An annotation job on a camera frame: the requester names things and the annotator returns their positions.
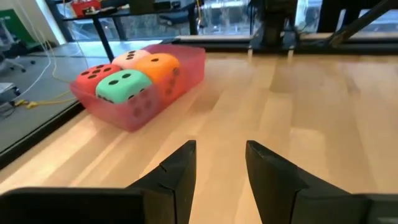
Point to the black desk frame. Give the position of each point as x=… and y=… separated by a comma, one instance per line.
x=130, y=13

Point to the large red foam die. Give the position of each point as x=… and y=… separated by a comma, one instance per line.
x=82, y=85

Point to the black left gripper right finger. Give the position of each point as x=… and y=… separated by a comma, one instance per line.
x=280, y=199

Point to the pink translucent plastic bin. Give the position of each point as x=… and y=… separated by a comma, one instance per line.
x=192, y=62

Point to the black office chair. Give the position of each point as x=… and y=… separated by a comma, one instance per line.
x=12, y=49

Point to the red case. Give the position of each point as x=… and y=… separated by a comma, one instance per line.
x=85, y=7

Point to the green board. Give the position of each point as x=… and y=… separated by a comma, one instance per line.
x=15, y=28

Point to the large pink foam die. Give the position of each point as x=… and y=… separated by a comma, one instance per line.
x=121, y=62

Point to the large teal foam die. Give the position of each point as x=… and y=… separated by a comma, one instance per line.
x=130, y=85

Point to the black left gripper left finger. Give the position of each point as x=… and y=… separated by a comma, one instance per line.
x=168, y=199

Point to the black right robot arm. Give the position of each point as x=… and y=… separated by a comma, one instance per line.
x=273, y=21

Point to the large orange foam die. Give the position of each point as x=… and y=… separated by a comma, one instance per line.
x=155, y=70

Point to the white floor box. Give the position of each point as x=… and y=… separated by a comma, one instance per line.
x=7, y=91

